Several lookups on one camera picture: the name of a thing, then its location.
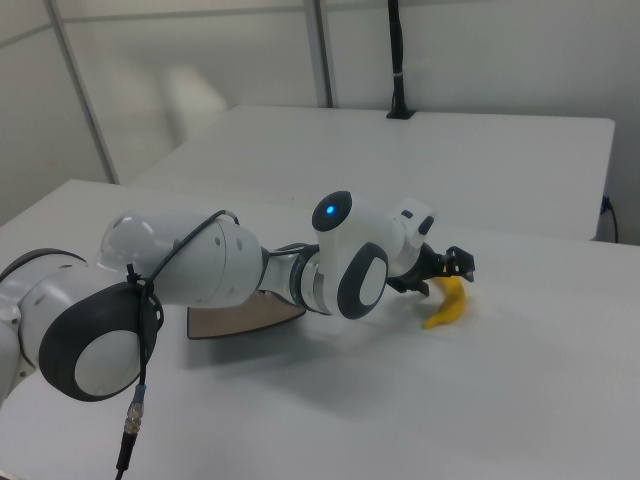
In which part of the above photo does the black cable at table side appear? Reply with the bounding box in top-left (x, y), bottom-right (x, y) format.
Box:
top-left (601, 194), bottom-right (621, 244)

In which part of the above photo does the yellow banana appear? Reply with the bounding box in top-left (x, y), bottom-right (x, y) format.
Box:
top-left (421, 276), bottom-right (469, 330)

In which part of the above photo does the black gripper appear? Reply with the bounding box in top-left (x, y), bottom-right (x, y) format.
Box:
top-left (387, 243), bottom-right (477, 297)

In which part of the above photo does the black pole with clamp base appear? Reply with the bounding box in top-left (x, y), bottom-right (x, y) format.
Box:
top-left (385, 0), bottom-right (417, 121)

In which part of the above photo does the black arm cable with connector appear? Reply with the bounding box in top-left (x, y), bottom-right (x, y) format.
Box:
top-left (113, 209), bottom-right (242, 480)

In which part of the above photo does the square brown ceramic plate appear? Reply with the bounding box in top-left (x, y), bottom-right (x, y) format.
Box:
top-left (185, 292), bottom-right (307, 341)

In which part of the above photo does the white background table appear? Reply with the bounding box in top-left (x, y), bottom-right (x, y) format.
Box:
top-left (127, 104), bottom-right (616, 242)

